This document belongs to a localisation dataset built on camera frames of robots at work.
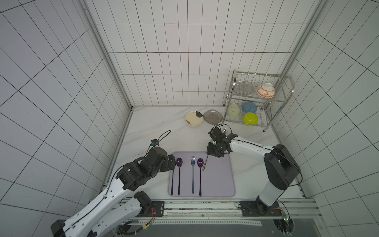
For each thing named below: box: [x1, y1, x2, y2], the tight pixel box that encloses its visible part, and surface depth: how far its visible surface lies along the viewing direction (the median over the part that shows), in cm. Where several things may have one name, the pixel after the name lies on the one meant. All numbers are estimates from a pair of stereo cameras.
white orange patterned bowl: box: [256, 82, 276, 98], surface depth 88 cm
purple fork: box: [170, 169, 175, 196], surface depth 81 cm
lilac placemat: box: [168, 151, 236, 198], surface depth 85 cm
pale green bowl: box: [227, 103, 241, 118], surface depth 109 cm
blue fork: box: [190, 156, 196, 195], surface depth 90 cm
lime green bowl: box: [242, 112, 259, 126], surface depth 104 cm
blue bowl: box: [241, 101, 258, 114], surface depth 113 cm
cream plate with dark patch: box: [184, 110, 204, 126], surface depth 116 cm
